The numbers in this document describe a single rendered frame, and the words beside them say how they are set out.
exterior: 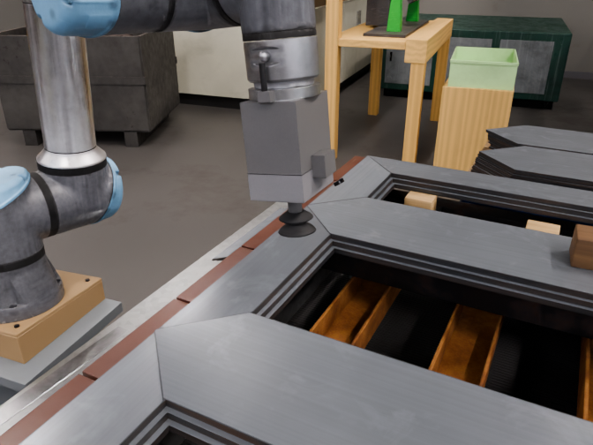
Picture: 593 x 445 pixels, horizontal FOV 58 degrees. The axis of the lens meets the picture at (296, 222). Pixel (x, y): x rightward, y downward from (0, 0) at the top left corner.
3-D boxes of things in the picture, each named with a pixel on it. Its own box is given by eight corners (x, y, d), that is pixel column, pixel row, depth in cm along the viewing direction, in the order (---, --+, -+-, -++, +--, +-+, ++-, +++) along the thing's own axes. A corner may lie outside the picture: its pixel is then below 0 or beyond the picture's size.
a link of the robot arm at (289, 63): (327, 34, 56) (295, 38, 49) (331, 79, 57) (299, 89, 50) (264, 40, 59) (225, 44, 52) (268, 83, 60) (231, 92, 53)
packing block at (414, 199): (435, 210, 119) (438, 194, 117) (430, 219, 115) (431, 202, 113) (409, 205, 121) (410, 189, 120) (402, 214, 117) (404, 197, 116)
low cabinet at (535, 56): (549, 79, 629) (562, 18, 598) (556, 111, 499) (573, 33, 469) (405, 70, 683) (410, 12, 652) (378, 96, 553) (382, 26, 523)
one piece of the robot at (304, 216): (304, 217, 58) (305, 234, 58) (318, 206, 61) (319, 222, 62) (272, 215, 59) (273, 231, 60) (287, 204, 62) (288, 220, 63)
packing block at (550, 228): (556, 243, 105) (560, 224, 104) (554, 253, 101) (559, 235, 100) (524, 236, 108) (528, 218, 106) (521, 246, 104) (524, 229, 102)
